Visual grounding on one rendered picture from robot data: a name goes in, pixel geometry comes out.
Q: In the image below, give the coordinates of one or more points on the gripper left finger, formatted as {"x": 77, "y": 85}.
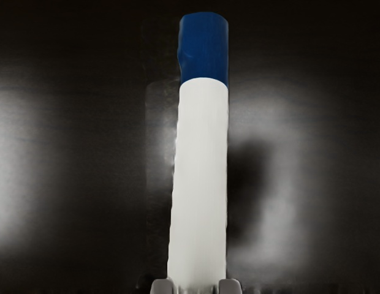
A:
{"x": 161, "y": 286}

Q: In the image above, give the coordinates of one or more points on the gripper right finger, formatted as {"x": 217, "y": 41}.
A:
{"x": 230, "y": 286}

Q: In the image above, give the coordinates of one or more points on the white marker with blue cap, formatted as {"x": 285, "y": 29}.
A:
{"x": 199, "y": 171}

